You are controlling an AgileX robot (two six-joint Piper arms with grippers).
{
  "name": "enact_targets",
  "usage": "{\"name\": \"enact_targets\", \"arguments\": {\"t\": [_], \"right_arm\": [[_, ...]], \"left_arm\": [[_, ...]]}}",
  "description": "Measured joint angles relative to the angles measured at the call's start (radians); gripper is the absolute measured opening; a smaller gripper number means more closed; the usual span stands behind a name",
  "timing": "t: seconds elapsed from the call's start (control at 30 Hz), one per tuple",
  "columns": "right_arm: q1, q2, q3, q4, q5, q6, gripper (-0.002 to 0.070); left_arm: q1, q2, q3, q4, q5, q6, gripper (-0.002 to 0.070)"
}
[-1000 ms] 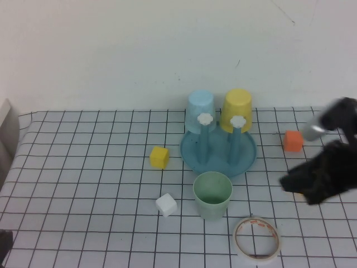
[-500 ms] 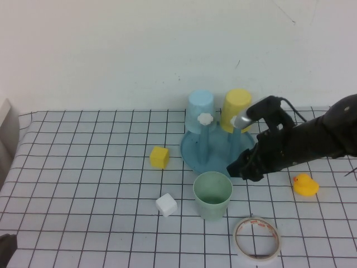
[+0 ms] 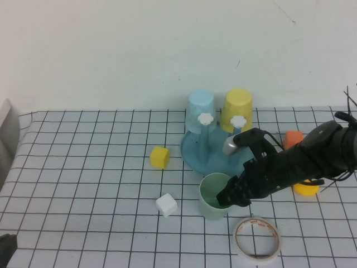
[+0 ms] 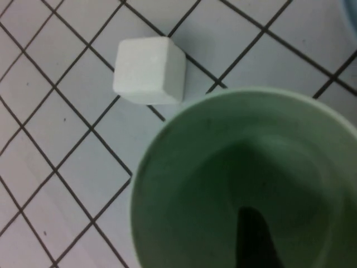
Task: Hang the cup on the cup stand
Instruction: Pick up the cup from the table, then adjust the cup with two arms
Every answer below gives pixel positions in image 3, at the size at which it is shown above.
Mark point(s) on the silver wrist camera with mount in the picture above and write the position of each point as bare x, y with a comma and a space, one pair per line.
230, 146

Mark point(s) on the grey checkered tablecloth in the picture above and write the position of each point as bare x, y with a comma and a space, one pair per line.
83, 167

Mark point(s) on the orange foam cube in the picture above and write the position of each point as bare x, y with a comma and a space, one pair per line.
293, 137

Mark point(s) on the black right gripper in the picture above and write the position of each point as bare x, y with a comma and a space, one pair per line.
265, 176

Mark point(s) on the green plastic cup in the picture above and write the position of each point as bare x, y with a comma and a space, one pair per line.
207, 192

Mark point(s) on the yellow foam cube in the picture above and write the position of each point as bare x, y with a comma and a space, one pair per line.
159, 157

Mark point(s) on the light blue plastic cup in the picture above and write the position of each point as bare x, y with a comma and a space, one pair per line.
199, 104

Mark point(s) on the white foam cube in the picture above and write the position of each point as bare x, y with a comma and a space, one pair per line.
166, 205

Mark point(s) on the yellow plastic cup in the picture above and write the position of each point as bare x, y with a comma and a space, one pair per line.
237, 103

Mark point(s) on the yellow rubber duck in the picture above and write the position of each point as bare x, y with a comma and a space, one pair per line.
305, 191

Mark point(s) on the blue cup stand with pegs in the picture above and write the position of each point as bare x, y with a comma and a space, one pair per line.
195, 156

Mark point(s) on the grey white furniture edge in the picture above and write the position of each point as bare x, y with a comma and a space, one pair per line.
7, 134

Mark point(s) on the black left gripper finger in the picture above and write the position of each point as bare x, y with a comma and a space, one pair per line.
7, 248

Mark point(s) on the white tape roll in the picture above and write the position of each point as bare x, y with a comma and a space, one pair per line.
259, 259

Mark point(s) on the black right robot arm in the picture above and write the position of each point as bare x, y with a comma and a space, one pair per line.
329, 150

